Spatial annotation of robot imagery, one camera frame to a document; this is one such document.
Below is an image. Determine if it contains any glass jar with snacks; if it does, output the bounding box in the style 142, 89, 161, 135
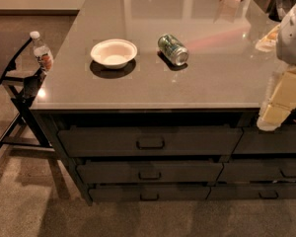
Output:
256, 25, 280, 52

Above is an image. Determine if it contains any dark bottom right drawer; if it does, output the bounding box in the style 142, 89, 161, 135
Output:
208, 184, 296, 199

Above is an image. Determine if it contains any black metal chair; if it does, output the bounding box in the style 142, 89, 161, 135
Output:
0, 32, 51, 149

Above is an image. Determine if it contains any dark top left drawer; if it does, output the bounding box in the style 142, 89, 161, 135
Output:
57, 126, 243, 157

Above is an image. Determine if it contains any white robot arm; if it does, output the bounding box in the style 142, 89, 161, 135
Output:
256, 4, 296, 131

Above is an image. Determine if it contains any white paper bowl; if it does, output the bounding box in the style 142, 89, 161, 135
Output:
90, 39, 137, 69

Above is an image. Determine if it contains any dark drawer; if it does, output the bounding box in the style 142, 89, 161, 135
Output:
218, 159, 296, 182
208, 184, 296, 199
89, 185, 210, 202
234, 125, 296, 154
76, 161, 223, 184
57, 126, 243, 157

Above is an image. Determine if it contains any dark middle left drawer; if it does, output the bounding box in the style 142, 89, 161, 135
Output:
76, 161, 223, 184

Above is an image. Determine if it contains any dark middle right drawer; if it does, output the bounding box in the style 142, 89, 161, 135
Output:
218, 159, 296, 182

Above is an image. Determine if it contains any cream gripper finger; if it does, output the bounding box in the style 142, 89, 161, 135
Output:
257, 66, 296, 131

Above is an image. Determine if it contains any dark top right drawer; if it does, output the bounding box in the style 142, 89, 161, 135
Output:
234, 125, 296, 154

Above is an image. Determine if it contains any clear plastic water bottle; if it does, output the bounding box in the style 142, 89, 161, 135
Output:
30, 31, 54, 72

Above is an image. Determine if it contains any dark bottom left drawer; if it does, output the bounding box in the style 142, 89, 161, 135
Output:
89, 185, 210, 202

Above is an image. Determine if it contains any dark cabinet frame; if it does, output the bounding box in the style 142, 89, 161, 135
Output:
36, 109, 296, 203

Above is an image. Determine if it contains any green soda can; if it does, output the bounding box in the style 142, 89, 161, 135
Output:
158, 34, 189, 66

